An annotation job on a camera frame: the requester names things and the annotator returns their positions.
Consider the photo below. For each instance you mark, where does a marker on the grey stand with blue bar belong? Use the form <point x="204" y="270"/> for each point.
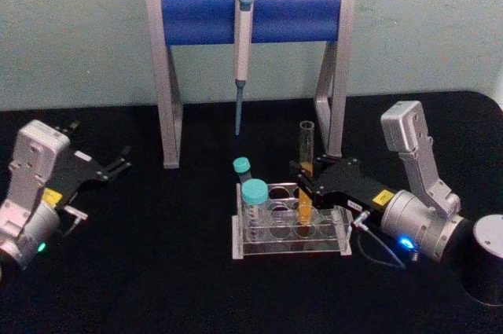
<point x="204" y="17"/>

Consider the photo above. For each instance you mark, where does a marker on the small tube with teal cap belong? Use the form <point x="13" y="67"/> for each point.
<point x="241" y="165"/>

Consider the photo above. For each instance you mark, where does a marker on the white pipette with blue tip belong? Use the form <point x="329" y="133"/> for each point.
<point x="243" y="47"/>

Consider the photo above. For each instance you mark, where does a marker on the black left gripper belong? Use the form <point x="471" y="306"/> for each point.
<point x="76" y="175"/>

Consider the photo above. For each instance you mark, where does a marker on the clear plastic tube rack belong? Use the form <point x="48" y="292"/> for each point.
<point x="291" y="245"/>

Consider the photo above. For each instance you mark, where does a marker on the glass tube with orange liquid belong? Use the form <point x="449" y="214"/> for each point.
<point x="305" y="210"/>

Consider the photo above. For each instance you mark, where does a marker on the large tube with teal cap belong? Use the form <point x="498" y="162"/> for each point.
<point x="254" y="191"/>

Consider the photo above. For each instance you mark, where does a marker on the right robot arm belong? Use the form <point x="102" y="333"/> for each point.
<point x="424" y="212"/>

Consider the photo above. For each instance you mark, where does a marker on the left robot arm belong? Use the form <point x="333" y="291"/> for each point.
<point x="29" y="177"/>

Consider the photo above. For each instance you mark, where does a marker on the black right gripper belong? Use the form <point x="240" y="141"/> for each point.
<point x="349" y="188"/>

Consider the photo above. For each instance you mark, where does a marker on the black table cloth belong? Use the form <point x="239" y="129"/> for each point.
<point x="165" y="271"/>

